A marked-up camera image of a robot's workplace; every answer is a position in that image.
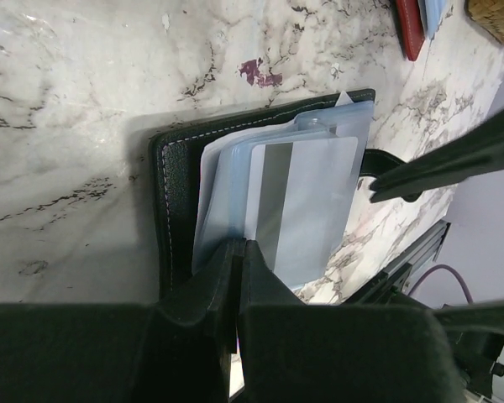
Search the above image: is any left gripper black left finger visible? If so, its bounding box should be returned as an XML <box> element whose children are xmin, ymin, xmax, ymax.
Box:
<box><xmin>0</xmin><ymin>241</ymin><xmax>238</xmax><ymax>402</ymax></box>

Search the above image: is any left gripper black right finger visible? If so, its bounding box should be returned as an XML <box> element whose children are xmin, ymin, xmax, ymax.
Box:
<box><xmin>239</xmin><ymin>241</ymin><xmax>465</xmax><ymax>402</ymax></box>

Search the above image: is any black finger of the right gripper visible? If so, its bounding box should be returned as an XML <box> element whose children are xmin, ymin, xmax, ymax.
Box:
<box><xmin>370</xmin><ymin>108</ymin><xmax>504</xmax><ymax>203</ymax></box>
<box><xmin>433</xmin><ymin>300</ymin><xmax>504</xmax><ymax>336</ymax></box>

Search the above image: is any red card holder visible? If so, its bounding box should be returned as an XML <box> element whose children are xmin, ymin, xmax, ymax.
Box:
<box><xmin>395</xmin><ymin>0</ymin><xmax>447</xmax><ymax>62</ymax></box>

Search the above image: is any white striped card in wallet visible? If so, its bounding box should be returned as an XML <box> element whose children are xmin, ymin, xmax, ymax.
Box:
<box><xmin>244</xmin><ymin>138</ymin><xmax>358</xmax><ymax>283</ymax></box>

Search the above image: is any brown woven organizer tray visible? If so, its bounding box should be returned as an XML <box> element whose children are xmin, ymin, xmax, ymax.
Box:
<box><xmin>465</xmin><ymin>0</ymin><xmax>504</xmax><ymax>45</ymax></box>

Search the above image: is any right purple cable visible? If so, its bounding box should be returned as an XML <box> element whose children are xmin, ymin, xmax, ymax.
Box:
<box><xmin>402</xmin><ymin>264</ymin><xmax>475</xmax><ymax>303</ymax></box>

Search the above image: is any aluminium frame rail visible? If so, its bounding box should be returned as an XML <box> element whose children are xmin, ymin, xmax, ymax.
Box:
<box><xmin>352</xmin><ymin>220</ymin><xmax>453</xmax><ymax>303</ymax></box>

